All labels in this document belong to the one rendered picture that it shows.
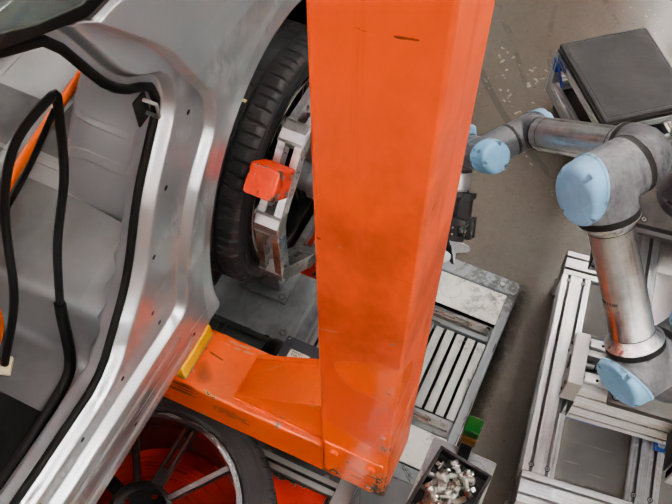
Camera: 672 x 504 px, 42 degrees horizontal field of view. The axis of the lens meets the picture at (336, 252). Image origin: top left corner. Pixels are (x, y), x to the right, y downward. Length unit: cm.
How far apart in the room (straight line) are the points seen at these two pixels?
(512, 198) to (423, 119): 231
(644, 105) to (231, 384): 180
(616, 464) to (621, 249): 107
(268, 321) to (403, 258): 152
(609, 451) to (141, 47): 176
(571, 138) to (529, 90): 179
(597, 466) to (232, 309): 116
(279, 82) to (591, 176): 73
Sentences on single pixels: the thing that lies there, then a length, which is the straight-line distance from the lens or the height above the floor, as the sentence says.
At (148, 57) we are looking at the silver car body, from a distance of 146.
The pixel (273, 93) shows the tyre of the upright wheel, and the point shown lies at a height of 117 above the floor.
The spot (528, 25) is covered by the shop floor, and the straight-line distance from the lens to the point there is 388.
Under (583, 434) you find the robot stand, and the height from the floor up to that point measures 21.
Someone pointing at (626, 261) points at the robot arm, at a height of 123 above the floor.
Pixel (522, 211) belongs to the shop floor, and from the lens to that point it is 322.
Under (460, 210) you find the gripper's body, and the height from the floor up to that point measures 93.
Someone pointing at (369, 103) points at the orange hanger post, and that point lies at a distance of 97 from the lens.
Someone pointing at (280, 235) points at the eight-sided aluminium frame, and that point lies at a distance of 197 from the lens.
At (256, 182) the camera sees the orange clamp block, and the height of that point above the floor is 110.
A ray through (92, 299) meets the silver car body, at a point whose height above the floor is 100.
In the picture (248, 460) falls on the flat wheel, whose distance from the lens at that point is 219.
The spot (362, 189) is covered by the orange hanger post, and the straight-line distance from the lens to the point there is 109.
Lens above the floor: 257
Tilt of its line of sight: 57 degrees down
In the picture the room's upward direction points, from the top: straight up
